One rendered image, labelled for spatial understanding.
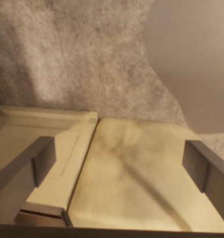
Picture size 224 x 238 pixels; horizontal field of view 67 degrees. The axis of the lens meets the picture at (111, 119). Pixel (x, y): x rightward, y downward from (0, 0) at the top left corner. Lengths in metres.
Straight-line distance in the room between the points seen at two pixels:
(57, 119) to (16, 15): 0.58
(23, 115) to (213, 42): 1.14
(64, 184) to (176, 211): 0.47
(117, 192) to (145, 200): 0.12
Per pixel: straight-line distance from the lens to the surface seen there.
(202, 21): 0.87
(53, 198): 0.81
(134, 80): 0.93
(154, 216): 0.75
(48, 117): 1.18
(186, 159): 0.17
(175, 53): 0.89
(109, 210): 0.74
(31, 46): 1.04
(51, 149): 0.16
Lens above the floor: 0.83
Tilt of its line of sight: 49 degrees down
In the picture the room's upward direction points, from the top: 165 degrees counter-clockwise
